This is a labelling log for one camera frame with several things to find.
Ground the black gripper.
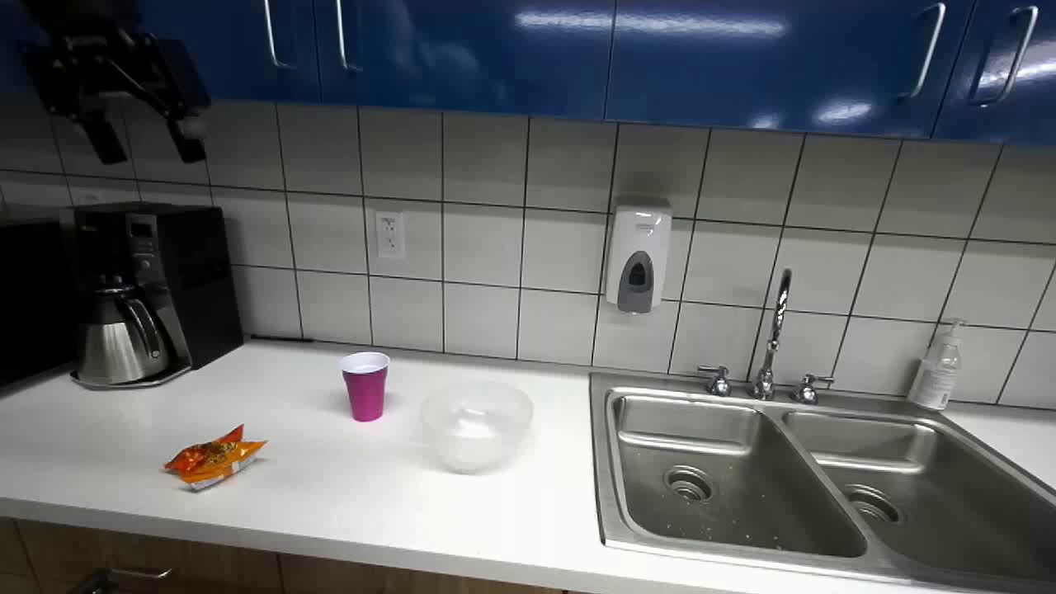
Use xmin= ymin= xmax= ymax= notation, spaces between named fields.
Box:
xmin=23 ymin=30 xmax=214 ymax=167

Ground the orange snack packet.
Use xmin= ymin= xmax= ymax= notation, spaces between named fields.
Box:
xmin=161 ymin=422 xmax=269 ymax=492

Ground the clear plastic bowl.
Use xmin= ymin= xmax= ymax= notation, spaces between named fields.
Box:
xmin=416 ymin=376 xmax=537 ymax=478

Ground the blue upper cabinet door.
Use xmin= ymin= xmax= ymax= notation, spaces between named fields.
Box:
xmin=604 ymin=0 xmax=978 ymax=143
xmin=932 ymin=0 xmax=1056 ymax=145
xmin=320 ymin=0 xmax=619 ymax=123
xmin=127 ymin=0 xmax=331 ymax=108

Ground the black and silver coffee maker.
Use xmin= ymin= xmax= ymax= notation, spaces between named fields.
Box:
xmin=69 ymin=200 xmax=248 ymax=389

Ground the black microwave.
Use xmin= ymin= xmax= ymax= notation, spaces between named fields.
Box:
xmin=0 ymin=211 xmax=86 ymax=397

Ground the steel coffee carafe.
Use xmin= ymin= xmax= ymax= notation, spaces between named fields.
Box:
xmin=74 ymin=280 xmax=174 ymax=389

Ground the pink plastic cup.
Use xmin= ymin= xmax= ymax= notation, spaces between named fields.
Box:
xmin=335 ymin=349 xmax=392 ymax=427

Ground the wooden base cabinet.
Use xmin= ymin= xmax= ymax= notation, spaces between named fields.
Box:
xmin=0 ymin=514 xmax=580 ymax=594

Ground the chrome sink faucet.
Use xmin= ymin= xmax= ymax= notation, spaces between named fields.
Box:
xmin=691 ymin=267 xmax=835 ymax=406

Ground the stainless steel double sink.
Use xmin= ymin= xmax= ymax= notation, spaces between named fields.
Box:
xmin=587 ymin=373 xmax=1056 ymax=594

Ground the clear pump soap bottle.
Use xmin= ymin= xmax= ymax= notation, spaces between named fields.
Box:
xmin=903 ymin=321 xmax=966 ymax=416

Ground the silver cabinet door handle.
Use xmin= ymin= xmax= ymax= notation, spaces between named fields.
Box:
xmin=971 ymin=2 xmax=1041 ymax=113
xmin=903 ymin=0 xmax=951 ymax=107
xmin=331 ymin=0 xmax=360 ymax=77
xmin=257 ymin=0 xmax=282 ymax=72

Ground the white wall outlet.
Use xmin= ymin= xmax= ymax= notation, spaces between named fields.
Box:
xmin=367 ymin=204 xmax=412 ymax=264

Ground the metal drawer handle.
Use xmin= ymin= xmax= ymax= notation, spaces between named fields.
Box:
xmin=72 ymin=560 xmax=179 ymax=594

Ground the white wall soap dispenser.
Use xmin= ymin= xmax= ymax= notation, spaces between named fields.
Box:
xmin=600 ymin=200 xmax=676 ymax=317

